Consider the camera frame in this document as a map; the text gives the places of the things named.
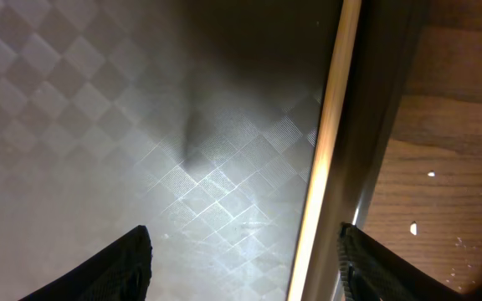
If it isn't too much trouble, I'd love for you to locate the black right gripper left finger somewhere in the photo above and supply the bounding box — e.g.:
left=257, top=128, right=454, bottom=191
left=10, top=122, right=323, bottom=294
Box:
left=20, top=225, right=152, bottom=301

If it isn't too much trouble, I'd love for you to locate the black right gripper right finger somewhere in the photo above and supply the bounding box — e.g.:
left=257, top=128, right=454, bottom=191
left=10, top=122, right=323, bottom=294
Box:
left=337, top=222, right=464, bottom=301

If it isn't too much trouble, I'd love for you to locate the wooden chopstick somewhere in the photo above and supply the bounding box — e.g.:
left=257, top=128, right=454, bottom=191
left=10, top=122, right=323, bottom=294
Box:
left=287, top=0, right=362, bottom=301

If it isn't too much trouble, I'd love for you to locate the dark brown serving tray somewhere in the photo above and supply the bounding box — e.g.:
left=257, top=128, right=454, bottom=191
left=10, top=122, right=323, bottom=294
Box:
left=0, top=0, right=428, bottom=300

